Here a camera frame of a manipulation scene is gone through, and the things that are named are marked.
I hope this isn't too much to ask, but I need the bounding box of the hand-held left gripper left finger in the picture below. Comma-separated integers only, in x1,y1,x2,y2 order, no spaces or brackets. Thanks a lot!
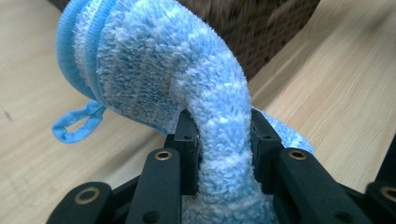
125,108,201,224

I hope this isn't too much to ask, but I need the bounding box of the brown woven basket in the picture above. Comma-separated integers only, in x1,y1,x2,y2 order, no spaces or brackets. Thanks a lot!
48,0,321,82

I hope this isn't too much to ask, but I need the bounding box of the blue fluffy cleaning mitt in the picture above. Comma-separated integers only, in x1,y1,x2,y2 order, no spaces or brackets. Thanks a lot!
50,0,316,224

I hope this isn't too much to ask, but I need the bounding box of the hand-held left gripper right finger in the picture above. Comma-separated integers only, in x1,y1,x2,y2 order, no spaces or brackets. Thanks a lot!
249,106,372,224

